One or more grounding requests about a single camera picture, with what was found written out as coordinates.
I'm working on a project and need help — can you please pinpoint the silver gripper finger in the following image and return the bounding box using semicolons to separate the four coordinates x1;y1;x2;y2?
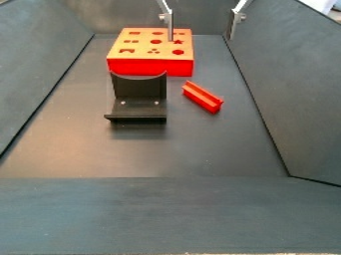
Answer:
156;0;172;42
227;0;249;40

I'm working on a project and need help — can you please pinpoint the red star prism object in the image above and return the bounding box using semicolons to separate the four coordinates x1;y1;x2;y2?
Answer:
182;81;223;114

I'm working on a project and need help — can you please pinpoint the black curved fixture stand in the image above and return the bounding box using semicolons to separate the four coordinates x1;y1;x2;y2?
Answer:
104;73;167;122

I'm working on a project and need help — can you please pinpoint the red shape-sorting block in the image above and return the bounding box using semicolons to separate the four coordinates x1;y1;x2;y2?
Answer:
107;28;194;77

